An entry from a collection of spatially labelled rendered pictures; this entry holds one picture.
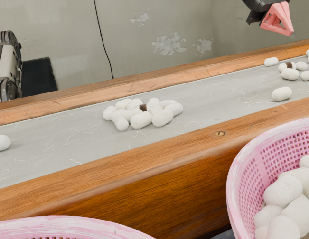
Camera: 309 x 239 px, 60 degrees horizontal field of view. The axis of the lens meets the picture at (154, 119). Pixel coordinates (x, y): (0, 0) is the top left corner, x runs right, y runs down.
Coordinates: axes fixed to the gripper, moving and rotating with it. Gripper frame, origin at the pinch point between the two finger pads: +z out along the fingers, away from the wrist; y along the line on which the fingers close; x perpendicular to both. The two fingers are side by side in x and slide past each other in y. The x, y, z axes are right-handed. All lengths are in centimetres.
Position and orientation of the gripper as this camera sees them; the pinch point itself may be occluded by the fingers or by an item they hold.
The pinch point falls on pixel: (289, 31)
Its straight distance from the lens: 74.1
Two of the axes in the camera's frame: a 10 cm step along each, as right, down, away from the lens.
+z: 3.8, 7.9, -4.8
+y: 9.1, -2.6, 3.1
